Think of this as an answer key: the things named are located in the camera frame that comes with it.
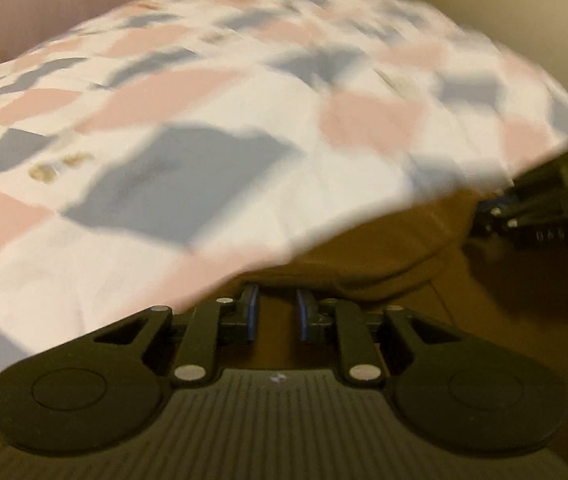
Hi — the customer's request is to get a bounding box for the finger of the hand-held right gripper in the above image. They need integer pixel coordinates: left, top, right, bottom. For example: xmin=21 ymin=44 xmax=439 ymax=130
xmin=473 ymin=194 xmax=521 ymax=235

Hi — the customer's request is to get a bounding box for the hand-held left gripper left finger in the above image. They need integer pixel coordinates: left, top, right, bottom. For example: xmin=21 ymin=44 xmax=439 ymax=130
xmin=92 ymin=284 xmax=263 ymax=387

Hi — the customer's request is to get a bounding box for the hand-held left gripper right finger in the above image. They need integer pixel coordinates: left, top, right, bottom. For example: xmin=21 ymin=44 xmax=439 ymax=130
xmin=295 ymin=287 xmax=471 ymax=387

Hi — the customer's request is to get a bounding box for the brown garment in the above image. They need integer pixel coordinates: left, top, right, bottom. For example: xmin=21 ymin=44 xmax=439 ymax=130
xmin=236 ymin=187 xmax=568 ymax=376

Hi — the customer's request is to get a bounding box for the checkered bear print blanket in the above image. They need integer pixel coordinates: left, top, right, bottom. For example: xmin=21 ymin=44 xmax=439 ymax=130
xmin=0 ymin=0 xmax=568 ymax=397

